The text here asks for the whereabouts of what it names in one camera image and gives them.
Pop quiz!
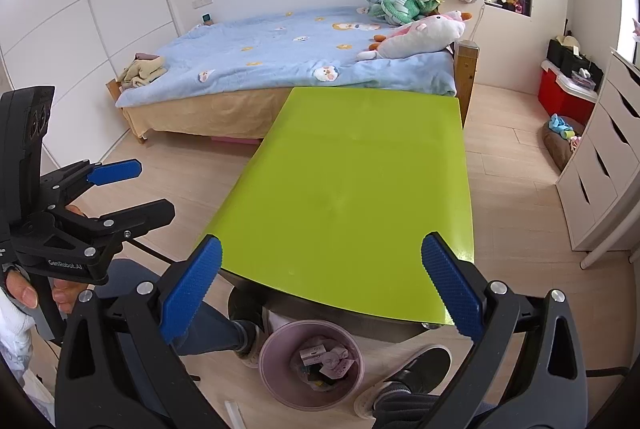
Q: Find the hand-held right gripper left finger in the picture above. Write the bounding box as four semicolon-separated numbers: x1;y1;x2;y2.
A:
55;233;236;429

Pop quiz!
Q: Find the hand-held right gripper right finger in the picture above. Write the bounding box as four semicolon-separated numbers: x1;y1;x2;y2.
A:
421;231;588;429

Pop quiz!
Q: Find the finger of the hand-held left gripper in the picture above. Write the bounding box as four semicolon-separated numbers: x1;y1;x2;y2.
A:
42;159;142;216
65;199;176;256

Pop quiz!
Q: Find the pink trash bin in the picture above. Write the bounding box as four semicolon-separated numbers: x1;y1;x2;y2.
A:
258;320;364;411

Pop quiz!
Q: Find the person's left forearm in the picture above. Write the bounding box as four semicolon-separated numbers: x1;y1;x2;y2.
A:
0;291;36;360

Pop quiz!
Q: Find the person's left hand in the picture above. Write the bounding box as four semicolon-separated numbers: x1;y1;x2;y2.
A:
0;261;86;315

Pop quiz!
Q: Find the person's left leg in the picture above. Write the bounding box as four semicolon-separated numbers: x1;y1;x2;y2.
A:
95;259;251;415

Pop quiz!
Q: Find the person's left shoe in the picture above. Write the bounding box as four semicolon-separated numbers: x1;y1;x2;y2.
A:
232;319;267;369

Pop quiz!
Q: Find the person's shoe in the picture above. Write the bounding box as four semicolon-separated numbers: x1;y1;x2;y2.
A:
354;345;453;416
232;319;267;369

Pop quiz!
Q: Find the person's right shoe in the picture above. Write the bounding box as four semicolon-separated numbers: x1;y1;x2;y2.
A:
354;345;453;416

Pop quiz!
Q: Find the folded beige cloth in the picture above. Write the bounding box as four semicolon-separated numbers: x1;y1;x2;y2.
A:
119;53;168;89

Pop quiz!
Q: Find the wooden bed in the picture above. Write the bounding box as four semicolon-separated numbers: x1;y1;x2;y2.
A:
105;40;482;145

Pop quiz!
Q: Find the green table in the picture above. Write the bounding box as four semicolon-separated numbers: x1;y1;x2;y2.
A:
197;86;476;343

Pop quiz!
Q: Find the brown pet bed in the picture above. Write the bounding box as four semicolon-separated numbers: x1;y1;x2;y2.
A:
542;119;586;172

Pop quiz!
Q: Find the blue printed blanket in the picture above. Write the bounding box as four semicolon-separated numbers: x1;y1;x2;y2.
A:
116;5;458;109

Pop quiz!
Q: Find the white drawer cabinet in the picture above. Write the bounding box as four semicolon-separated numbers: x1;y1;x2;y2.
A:
556;48;640;270

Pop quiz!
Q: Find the blue soft toy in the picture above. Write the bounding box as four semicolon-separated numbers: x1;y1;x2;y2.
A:
548;114;573;139

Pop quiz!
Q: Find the red storage box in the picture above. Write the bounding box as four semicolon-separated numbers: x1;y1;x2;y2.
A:
537;60;598;125

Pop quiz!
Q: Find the white unicorn plush toy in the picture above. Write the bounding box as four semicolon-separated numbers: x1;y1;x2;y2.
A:
357;9;473;61

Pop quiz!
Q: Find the green plush toy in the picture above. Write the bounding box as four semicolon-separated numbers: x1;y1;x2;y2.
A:
381;0;441;26

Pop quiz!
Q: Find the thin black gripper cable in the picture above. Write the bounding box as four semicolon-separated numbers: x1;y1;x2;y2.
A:
125;231;177;266

